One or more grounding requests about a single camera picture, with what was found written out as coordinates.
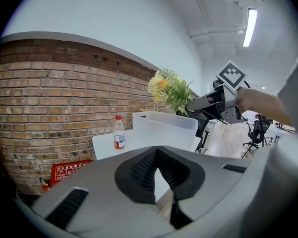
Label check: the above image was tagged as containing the ceiling strip light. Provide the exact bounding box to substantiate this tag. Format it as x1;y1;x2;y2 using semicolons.
242;8;258;48

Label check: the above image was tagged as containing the red fire equipment box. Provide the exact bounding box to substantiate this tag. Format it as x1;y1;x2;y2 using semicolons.
51;159;92;187

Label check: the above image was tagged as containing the red fire extinguisher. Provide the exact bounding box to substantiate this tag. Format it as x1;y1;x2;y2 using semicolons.
39;177;52;192

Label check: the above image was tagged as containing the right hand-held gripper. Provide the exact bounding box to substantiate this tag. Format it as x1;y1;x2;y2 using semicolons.
186;60;248;124

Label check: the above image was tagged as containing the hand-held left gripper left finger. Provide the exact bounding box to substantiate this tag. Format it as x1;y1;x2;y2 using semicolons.
31;145;176;238

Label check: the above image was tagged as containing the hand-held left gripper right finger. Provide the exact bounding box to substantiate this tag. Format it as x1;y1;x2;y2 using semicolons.
156;145;254;230

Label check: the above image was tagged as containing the black office chair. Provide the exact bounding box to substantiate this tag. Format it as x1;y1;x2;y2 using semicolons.
195;110;212;153
242;119;271;159

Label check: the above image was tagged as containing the clear red-capped plastic bottle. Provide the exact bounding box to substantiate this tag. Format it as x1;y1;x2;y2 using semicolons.
113;115;126;150

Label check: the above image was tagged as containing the white plastic storage bin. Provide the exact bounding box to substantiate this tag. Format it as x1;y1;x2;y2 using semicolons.
132;111;199;152

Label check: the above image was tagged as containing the person's right forearm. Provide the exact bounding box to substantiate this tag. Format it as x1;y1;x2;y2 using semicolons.
235;87;295;128

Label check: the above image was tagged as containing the yellow artificial flowers bunch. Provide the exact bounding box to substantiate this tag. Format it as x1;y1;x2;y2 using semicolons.
148;67;194;116

